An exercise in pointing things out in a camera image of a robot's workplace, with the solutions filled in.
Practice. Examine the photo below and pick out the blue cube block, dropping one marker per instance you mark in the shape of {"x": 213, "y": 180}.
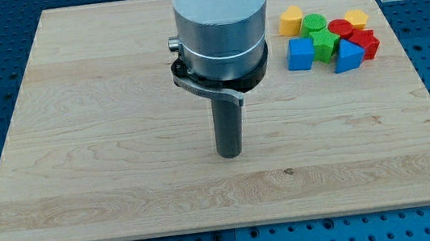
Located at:
{"x": 300, "y": 54}

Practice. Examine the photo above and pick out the green star block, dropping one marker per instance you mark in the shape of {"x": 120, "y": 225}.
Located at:
{"x": 325, "y": 44}

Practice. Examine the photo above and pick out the yellow heart block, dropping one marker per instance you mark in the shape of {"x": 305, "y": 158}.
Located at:
{"x": 290, "y": 21}

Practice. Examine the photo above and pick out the red cylinder block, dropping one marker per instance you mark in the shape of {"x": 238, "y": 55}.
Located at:
{"x": 341, "y": 27}

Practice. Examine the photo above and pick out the green cylinder block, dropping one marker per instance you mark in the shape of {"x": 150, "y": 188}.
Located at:
{"x": 312, "y": 23}

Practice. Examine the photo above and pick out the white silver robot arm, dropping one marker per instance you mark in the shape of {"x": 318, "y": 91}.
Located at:
{"x": 221, "y": 47}

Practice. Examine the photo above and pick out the yellow pentagon block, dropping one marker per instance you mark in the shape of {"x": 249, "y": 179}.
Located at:
{"x": 358, "y": 18}

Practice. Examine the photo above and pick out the blue triangle block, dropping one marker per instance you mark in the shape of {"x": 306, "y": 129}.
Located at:
{"x": 349, "y": 56}

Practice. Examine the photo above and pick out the light wooden board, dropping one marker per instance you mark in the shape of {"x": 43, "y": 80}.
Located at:
{"x": 103, "y": 146}

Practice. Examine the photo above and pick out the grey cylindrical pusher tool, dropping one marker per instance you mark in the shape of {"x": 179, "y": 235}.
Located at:
{"x": 228, "y": 128}

